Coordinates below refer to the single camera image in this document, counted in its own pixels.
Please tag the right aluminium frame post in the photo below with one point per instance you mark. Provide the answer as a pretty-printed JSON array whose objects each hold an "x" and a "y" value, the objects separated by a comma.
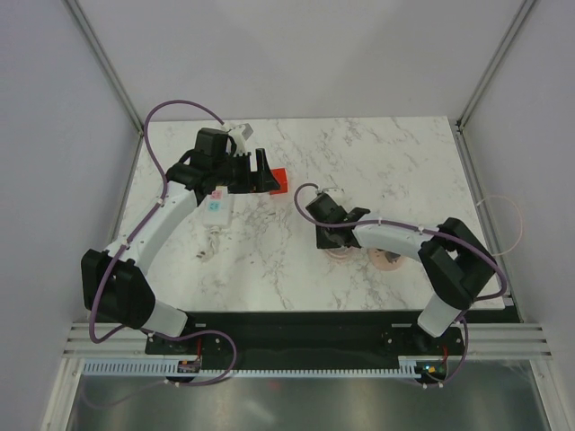
[{"x": 511, "y": 34}]

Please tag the left aluminium frame post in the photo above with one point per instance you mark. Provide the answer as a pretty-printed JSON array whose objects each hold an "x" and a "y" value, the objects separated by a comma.
[{"x": 93, "y": 43}]

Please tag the aluminium frame post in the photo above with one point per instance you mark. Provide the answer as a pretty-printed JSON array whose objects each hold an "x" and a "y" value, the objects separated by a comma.
[
  {"x": 93, "y": 43},
  {"x": 511, "y": 34}
]

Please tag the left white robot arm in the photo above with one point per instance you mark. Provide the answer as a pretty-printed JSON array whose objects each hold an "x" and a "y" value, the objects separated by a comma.
[{"x": 114, "y": 280}]

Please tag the white power strip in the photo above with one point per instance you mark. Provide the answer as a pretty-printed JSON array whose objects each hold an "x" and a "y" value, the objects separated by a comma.
[{"x": 219, "y": 208}]

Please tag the white slotted cable duct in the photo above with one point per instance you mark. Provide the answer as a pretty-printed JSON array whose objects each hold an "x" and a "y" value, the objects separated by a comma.
[{"x": 128, "y": 367}]

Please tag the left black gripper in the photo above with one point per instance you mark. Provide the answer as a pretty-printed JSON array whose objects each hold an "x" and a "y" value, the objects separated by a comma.
[{"x": 260, "y": 181}]

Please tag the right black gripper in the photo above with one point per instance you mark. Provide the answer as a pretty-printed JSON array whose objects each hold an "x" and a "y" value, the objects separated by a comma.
[{"x": 322, "y": 241}]

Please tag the aluminium rail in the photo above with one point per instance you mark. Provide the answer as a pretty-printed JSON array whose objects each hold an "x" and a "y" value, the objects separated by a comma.
[{"x": 495, "y": 341}]

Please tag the red cube socket adapter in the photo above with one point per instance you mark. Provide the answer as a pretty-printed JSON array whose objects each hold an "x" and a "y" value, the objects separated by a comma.
[{"x": 281, "y": 176}]

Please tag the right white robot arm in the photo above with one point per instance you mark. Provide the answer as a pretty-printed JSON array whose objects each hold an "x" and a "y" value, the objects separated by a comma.
[{"x": 456, "y": 264}]

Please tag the pink round socket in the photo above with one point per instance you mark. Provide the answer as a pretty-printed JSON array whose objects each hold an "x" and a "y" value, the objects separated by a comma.
[{"x": 385, "y": 260}]

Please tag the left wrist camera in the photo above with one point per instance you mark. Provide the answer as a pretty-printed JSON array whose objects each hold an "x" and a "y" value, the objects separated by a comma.
[{"x": 240, "y": 133}]

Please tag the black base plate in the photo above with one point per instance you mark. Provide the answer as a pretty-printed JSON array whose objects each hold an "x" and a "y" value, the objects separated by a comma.
[{"x": 308, "y": 339}]

